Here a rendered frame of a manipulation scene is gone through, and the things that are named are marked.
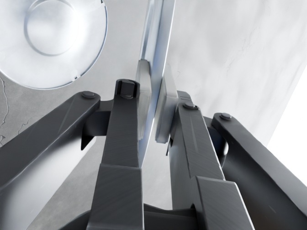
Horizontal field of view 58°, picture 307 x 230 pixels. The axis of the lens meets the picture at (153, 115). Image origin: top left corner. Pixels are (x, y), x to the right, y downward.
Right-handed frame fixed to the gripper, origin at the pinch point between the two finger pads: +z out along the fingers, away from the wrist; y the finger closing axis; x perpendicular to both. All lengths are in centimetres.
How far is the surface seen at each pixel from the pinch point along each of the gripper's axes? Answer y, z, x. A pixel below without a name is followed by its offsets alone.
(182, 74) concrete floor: 27, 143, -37
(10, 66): -27, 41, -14
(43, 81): -22, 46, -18
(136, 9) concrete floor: -4, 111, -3
